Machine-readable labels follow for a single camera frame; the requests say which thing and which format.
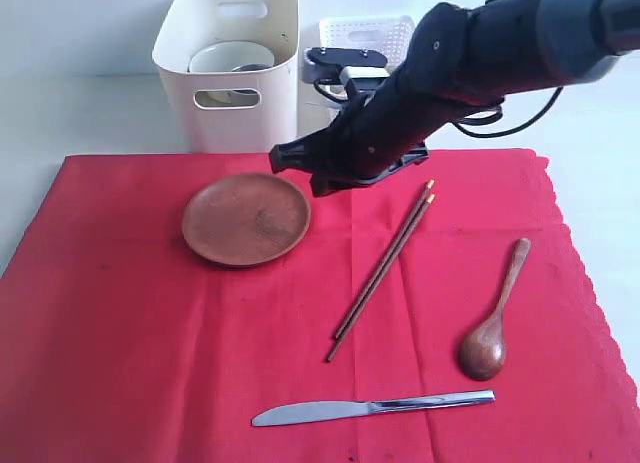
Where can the white perforated plastic basket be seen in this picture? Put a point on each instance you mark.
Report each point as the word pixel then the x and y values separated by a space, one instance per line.
pixel 388 35

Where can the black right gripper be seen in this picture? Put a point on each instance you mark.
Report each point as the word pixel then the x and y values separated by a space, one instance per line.
pixel 398 117

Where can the cream plastic bin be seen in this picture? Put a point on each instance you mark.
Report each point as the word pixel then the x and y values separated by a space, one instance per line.
pixel 235 110

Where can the stainless steel cup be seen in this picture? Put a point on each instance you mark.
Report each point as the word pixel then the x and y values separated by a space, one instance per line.
pixel 249 68

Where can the red table cloth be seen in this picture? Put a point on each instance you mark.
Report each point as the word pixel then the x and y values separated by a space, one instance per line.
pixel 119 344

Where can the pale green ceramic bowl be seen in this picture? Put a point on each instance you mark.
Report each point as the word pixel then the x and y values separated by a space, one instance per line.
pixel 223 57

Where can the wooden chopstick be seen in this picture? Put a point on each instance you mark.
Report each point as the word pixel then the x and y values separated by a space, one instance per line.
pixel 400 232
pixel 385 269

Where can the silver table knife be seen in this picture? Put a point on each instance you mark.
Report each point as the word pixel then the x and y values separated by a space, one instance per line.
pixel 319 411

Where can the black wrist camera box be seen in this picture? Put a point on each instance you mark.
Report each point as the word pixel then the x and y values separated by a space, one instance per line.
pixel 328 63

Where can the wooden spoon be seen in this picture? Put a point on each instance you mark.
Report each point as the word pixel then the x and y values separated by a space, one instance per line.
pixel 482 353

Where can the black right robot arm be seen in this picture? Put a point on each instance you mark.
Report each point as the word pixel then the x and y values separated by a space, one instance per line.
pixel 459 67

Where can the brown wooden plate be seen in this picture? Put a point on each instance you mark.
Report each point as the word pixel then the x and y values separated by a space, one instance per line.
pixel 246 219

